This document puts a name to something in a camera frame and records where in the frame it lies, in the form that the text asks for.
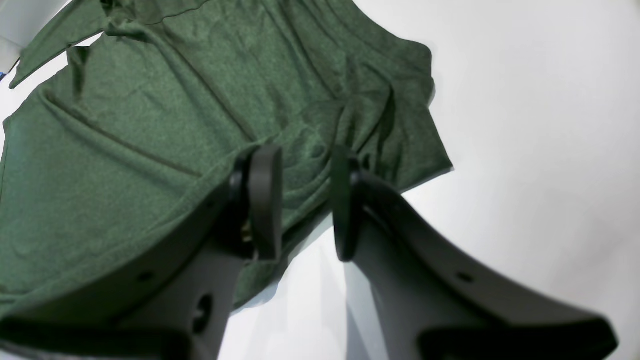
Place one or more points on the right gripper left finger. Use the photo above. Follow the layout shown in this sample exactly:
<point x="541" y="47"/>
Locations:
<point x="172" y="302"/>

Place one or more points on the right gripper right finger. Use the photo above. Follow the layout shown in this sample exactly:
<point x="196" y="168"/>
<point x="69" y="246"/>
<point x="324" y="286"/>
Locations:
<point x="435" y="302"/>

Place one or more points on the green long-sleeve T-shirt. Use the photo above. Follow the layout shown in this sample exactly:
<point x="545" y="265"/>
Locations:
<point x="158" y="99"/>

